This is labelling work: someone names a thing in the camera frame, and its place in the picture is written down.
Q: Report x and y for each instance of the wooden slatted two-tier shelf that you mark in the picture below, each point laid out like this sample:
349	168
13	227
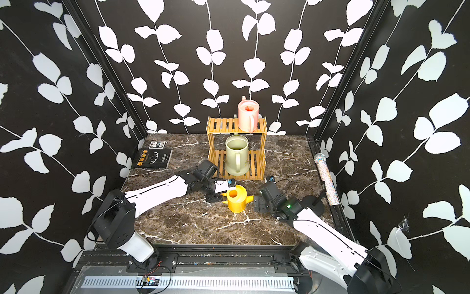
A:
229	127

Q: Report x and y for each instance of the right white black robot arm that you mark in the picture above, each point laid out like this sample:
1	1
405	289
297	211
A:
357	269

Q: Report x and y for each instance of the pink plastic watering can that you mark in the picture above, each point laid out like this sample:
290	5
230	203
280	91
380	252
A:
248	111

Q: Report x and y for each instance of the green metal watering can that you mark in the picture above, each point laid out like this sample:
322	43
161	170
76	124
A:
237	155

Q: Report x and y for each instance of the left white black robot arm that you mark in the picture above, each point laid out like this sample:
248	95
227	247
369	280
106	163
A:
115	219

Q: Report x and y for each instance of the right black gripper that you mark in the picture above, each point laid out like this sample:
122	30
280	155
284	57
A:
261	207

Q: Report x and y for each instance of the black microphone stand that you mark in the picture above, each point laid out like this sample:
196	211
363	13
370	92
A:
315	203

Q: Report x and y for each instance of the small black white card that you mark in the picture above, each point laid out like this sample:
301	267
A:
155	144

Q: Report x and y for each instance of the black book with gold text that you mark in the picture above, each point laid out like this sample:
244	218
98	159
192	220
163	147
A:
152	158

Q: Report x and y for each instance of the yellow plastic watering can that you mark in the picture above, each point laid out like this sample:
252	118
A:
237	199

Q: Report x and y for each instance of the white perforated rail strip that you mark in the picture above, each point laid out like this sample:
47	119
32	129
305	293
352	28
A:
191	282

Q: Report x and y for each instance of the small circuit board with wires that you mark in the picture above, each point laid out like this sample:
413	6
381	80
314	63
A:
148	282

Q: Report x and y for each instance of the black front mounting rail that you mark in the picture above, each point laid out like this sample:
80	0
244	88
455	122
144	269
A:
171	258

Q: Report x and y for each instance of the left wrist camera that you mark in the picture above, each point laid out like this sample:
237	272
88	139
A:
221	186

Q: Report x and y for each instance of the rhinestone silver microphone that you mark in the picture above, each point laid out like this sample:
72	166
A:
324	172

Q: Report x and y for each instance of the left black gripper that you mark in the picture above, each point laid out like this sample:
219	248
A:
215	198

